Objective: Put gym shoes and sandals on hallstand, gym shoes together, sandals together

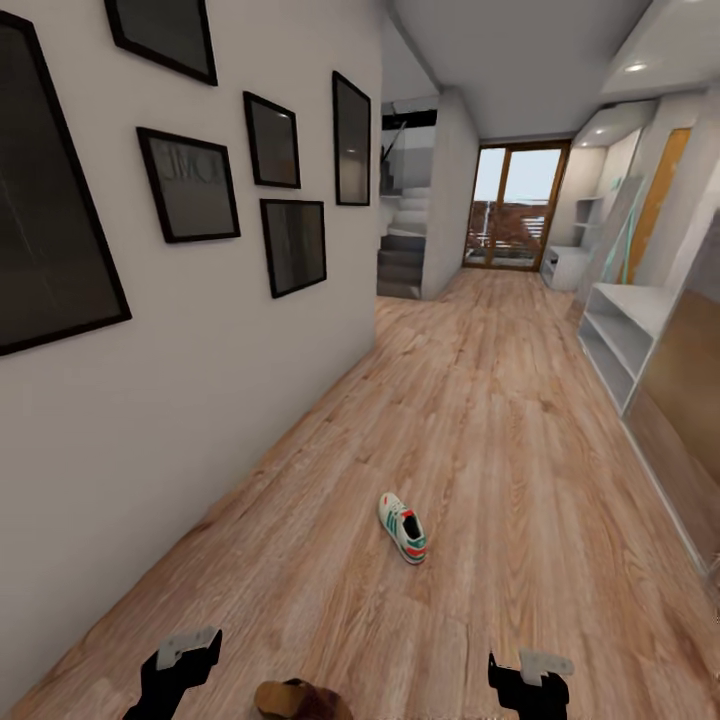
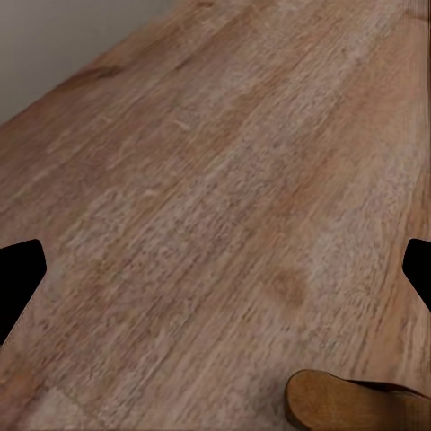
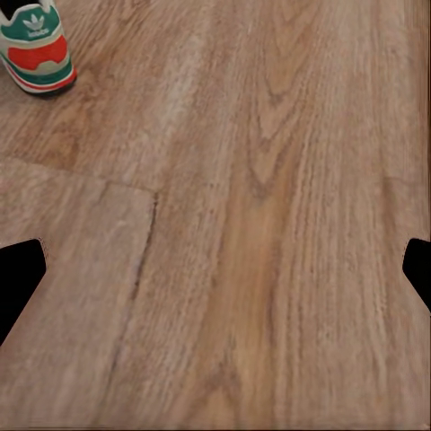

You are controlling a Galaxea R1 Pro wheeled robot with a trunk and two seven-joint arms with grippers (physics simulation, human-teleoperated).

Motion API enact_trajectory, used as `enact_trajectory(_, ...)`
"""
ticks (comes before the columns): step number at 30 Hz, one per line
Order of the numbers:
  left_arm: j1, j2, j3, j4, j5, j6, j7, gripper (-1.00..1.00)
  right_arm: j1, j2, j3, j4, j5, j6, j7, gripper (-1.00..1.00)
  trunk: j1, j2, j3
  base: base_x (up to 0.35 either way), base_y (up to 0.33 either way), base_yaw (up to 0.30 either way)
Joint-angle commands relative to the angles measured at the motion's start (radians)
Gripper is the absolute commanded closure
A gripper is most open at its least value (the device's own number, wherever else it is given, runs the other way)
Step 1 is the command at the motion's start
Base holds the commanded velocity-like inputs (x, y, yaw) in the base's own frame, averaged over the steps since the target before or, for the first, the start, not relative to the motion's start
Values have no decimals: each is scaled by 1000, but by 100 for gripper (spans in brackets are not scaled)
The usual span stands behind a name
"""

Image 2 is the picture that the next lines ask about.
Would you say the sandal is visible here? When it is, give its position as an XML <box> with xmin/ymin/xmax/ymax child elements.
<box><xmin>284</xmin><ymin>370</ymin><xmax>431</xmax><ymax>431</ymax></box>

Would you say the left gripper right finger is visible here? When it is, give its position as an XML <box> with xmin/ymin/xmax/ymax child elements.
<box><xmin>402</xmin><ymin>238</ymin><xmax>431</xmax><ymax>311</ymax></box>

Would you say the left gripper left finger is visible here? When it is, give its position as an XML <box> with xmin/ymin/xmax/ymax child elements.
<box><xmin>0</xmin><ymin>239</ymin><xmax>47</xmax><ymax>347</ymax></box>

